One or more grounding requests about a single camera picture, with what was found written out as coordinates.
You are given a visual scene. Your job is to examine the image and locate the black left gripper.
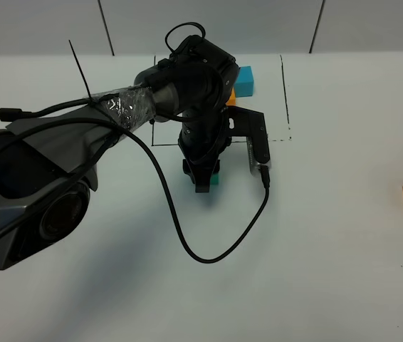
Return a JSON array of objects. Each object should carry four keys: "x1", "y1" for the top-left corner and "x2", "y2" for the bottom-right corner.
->
[{"x1": 178, "y1": 106, "x2": 231, "y2": 193}]

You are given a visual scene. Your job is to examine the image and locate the green block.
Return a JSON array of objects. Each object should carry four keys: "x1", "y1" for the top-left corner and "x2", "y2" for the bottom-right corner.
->
[{"x1": 210, "y1": 173, "x2": 219, "y2": 185}]

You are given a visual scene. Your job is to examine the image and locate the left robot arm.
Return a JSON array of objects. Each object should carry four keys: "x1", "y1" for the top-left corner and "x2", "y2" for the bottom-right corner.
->
[{"x1": 0, "y1": 35, "x2": 239, "y2": 270}]

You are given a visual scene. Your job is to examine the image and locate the orange template block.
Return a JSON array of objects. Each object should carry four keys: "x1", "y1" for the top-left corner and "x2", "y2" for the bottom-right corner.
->
[{"x1": 226, "y1": 89, "x2": 236, "y2": 106}]

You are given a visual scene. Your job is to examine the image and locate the blue template block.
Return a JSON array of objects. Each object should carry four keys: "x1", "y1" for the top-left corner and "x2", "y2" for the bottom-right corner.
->
[{"x1": 234, "y1": 66, "x2": 254, "y2": 98}]

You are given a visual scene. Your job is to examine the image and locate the black left camera cable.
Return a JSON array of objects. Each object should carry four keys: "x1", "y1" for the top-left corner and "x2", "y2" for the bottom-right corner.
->
[{"x1": 0, "y1": 123, "x2": 271, "y2": 265}]

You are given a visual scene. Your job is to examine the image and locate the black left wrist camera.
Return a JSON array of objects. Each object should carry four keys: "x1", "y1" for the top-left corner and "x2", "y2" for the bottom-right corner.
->
[{"x1": 227, "y1": 106, "x2": 271, "y2": 177}]

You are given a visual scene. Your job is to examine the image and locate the black cable tie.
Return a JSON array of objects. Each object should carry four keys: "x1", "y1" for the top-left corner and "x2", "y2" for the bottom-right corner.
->
[{"x1": 68, "y1": 39, "x2": 94, "y2": 103}]

